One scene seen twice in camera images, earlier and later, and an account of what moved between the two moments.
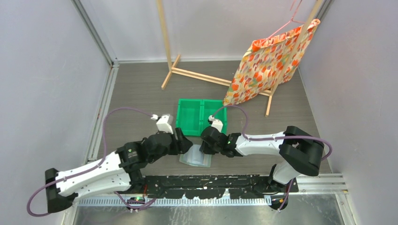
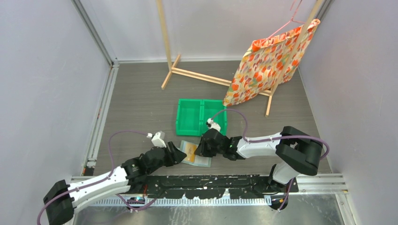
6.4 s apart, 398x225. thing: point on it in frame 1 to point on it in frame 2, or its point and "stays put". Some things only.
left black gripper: (181, 145) to (176, 156)
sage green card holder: (194, 156) stays put
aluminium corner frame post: (99, 41) stays put
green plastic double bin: (192, 115) stays put
